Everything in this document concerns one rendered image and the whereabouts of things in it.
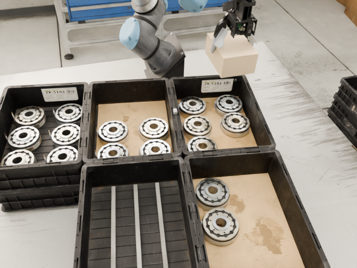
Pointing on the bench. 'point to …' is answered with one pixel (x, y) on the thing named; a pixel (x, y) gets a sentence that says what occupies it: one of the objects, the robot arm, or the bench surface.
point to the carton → (232, 56)
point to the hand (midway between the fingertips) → (230, 49)
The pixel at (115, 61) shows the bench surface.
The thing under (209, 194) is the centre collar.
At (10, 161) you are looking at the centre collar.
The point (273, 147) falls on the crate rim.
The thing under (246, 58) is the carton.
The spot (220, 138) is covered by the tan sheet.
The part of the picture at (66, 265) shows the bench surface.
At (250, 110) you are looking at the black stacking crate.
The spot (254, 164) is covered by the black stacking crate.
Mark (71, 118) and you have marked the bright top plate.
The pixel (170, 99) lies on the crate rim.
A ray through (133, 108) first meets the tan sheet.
